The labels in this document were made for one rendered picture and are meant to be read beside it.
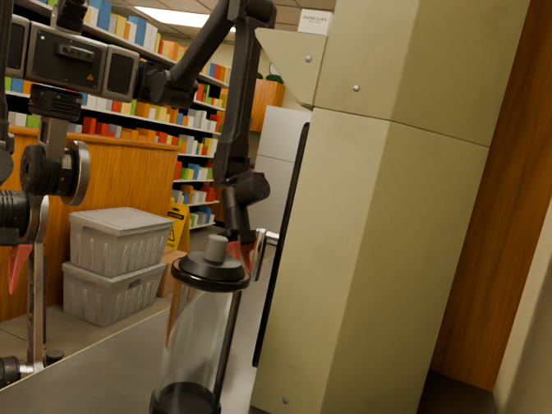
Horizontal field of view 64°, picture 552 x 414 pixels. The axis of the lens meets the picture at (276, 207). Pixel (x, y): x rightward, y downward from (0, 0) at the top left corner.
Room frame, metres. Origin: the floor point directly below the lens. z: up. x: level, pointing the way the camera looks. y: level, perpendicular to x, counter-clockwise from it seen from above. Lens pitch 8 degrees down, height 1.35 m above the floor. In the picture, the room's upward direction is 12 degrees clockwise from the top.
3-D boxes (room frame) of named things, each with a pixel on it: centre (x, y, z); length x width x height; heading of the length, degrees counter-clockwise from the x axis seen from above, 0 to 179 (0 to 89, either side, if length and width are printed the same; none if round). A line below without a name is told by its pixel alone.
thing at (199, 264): (0.59, 0.07, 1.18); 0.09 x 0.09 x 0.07
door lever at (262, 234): (0.71, 0.00, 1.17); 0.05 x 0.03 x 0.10; 71
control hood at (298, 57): (0.82, -0.02, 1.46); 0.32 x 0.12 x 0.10; 161
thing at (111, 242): (2.91, 0.97, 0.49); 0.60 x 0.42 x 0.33; 161
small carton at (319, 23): (0.78, -0.01, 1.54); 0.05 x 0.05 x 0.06; 72
